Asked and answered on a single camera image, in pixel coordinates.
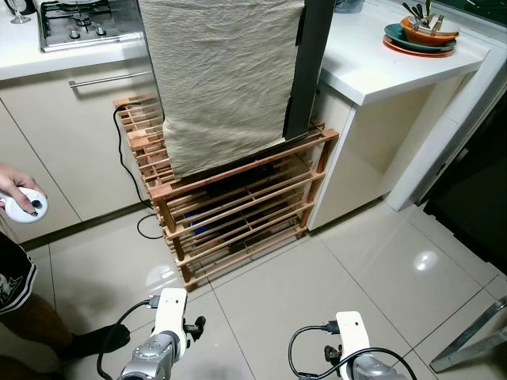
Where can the beige wrinkled cloth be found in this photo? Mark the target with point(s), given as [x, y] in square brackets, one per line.
[222, 79]

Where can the clear glass container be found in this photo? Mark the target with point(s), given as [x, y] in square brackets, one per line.
[348, 6]

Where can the black patterned shorts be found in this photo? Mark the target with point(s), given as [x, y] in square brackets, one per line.
[12, 273]

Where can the teal plate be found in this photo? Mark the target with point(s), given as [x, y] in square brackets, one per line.
[400, 36]

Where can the white handheld controller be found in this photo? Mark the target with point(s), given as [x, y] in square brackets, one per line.
[25, 207]

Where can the dark grey flat panel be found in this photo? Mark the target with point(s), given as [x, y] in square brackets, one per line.
[309, 71]

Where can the black appliance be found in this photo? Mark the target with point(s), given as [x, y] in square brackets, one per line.
[471, 190]

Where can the person's bare leg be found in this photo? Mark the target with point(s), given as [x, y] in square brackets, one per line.
[32, 321]

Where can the orange bowl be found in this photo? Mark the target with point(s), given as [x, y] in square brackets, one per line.
[432, 35]

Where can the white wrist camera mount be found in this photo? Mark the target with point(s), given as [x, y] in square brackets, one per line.
[169, 313]
[351, 332]

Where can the clear wine glass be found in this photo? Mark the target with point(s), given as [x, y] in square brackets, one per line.
[20, 11]

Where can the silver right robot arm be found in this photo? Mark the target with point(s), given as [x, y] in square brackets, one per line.
[371, 370]

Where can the steel gas hob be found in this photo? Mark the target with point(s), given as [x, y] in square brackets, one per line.
[83, 24]

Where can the grey metal frame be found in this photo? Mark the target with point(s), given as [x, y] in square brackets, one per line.
[467, 344]

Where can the person's hand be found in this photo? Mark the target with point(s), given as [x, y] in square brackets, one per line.
[12, 180]

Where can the orange plate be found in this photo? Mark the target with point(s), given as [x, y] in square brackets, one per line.
[408, 51]

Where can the wooden slatted shoe rack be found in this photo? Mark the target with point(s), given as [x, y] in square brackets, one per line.
[238, 202]

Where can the dark glass window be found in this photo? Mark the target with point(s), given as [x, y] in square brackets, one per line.
[475, 8]

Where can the black sock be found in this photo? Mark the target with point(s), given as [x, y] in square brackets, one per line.
[99, 340]

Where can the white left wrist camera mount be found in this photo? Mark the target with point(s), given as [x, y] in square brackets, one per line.
[169, 313]

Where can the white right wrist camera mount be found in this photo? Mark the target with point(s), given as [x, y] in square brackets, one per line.
[351, 332]

